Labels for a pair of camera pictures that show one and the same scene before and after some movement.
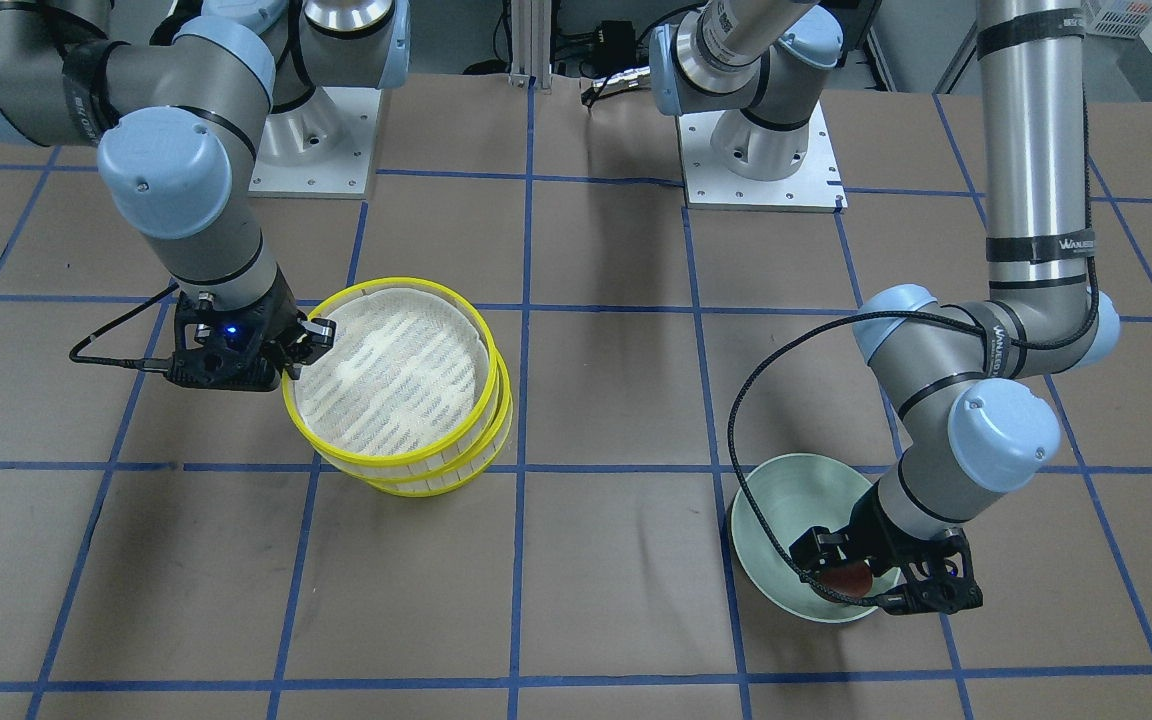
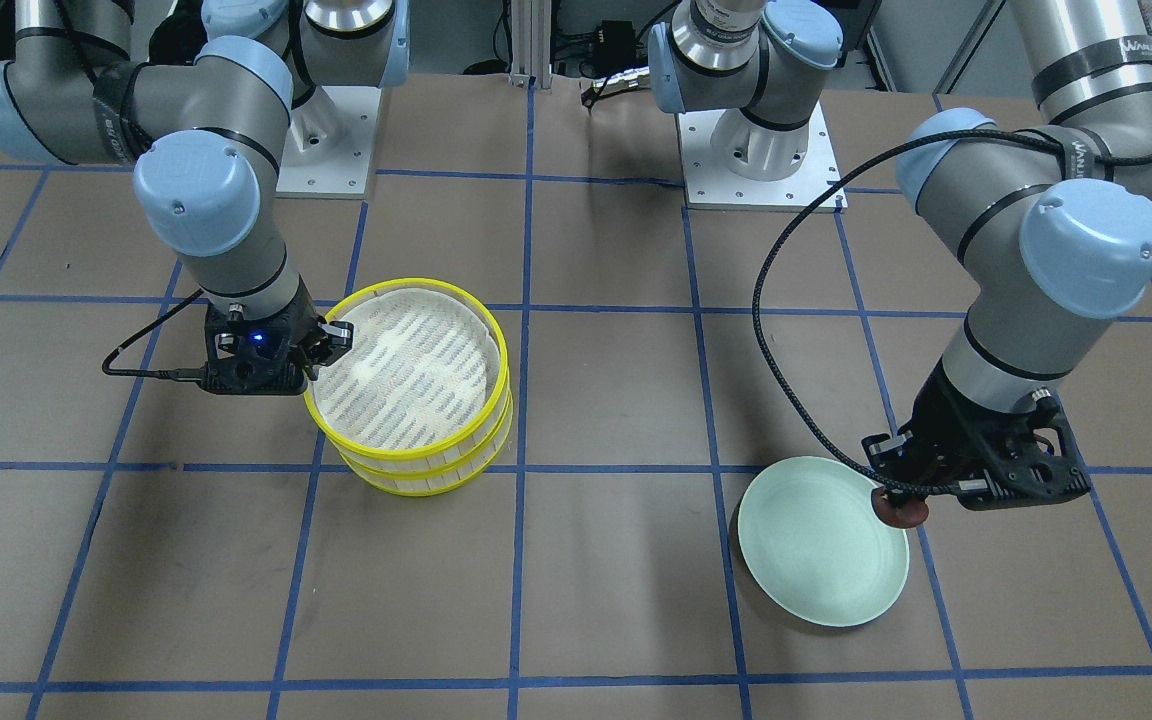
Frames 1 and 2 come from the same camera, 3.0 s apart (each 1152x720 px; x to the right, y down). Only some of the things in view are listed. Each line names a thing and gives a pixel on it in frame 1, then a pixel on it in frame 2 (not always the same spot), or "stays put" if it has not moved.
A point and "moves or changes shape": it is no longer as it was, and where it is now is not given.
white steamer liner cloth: x=406 y=371 stays put
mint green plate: x=796 y=492 stays put
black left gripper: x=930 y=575 to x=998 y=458
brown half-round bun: x=853 y=580 moves or changes shape
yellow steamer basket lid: x=410 y=376 moves or changes shape
